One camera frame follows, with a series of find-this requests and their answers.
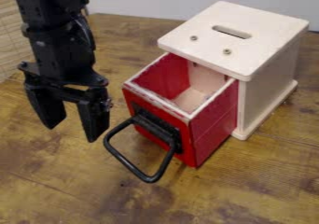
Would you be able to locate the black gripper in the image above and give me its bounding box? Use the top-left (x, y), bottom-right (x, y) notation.
top-left (19, 15), bottom-right (112, 143)

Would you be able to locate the black metal drawer handle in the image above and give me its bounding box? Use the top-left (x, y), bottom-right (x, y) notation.
top-left (103, 103), bottom-right (183, 184)

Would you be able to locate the red drawer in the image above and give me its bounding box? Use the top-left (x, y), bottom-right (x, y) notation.
top-left (121, 53), bottom-right (238, 168)

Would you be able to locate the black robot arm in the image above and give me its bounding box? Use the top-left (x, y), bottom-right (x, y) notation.
top-left (16, 0), bottom-right (111, 142)

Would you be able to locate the white wooden drawer cabinet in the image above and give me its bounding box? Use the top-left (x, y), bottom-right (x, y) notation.
top-left (157, 1), bottom-right (310, 140)

